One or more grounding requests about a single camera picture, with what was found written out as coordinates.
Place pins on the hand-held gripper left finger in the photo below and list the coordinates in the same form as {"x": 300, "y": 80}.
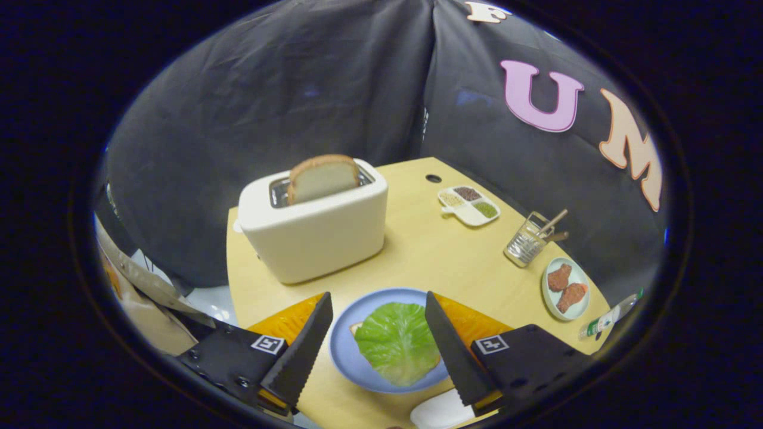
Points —
{"x": 304, "y": 351}

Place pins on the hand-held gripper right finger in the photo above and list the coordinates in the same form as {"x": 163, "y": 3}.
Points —
{"x": 453, "y": 351}

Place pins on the green lettuce leaf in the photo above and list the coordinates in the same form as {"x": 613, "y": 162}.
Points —
{"x": 396, "y": 345}

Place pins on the toasted bread slice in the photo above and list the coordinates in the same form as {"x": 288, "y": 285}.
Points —
{"x": 325, "y": 179}

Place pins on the blue plate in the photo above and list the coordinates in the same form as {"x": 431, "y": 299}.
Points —
{"x": 344, "y": 351}

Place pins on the bread slice with brown crust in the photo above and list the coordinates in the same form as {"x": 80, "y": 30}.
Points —
{"x": 355, "y": 329}

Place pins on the white toaster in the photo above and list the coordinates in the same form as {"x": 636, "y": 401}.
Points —
{"x": 316, "y": 244}

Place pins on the brown meat patty orange edge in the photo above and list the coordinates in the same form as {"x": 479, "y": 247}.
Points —
{"x": 572, "y": 297}

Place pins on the white divided spice dish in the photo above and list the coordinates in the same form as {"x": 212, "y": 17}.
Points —
{"x": 471, "y": 213}

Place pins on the light green plate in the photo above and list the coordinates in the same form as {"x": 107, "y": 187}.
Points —
{"x": 581, "y": 275}

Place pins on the clear plastic water bottle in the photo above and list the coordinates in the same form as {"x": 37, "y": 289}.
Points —
{"x": 605, "y": 322}

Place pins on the black backdrop cloth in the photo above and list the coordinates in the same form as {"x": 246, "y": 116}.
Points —
{"x": 268, "y": 101}

